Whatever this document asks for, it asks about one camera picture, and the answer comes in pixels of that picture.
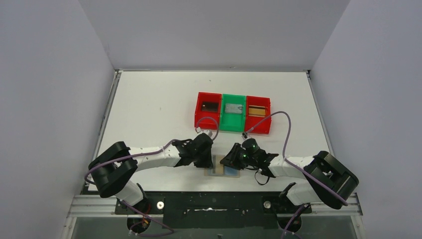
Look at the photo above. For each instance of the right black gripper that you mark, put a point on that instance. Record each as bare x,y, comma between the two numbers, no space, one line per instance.
232,159

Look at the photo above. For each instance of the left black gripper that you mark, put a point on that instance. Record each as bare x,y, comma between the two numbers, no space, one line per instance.
204,155

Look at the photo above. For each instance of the gold striped card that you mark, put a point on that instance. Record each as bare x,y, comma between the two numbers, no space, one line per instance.
218,168

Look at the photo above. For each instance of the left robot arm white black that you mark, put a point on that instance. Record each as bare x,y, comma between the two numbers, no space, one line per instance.
111,172

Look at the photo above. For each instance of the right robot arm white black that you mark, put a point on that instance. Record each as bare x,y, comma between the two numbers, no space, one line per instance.
318,178

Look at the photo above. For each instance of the black credit card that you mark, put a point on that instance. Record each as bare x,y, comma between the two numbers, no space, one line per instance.
210,107

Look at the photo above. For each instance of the silver credit card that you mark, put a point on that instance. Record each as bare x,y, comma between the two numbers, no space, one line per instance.
233,108

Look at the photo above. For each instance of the gold credit card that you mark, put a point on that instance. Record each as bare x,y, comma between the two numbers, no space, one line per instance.
256,111

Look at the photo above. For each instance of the left red plastic bin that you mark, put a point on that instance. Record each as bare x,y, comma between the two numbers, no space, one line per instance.
207,120

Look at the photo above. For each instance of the red plastic bin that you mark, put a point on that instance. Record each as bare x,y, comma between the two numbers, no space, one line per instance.
251,122
207,120

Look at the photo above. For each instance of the green plastic bin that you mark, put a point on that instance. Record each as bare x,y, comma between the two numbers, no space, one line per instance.
232,122

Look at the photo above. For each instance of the right red plastic bin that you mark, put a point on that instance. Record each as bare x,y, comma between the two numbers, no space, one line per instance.
251,122

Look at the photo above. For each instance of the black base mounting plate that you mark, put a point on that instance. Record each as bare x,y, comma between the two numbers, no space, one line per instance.
212,210

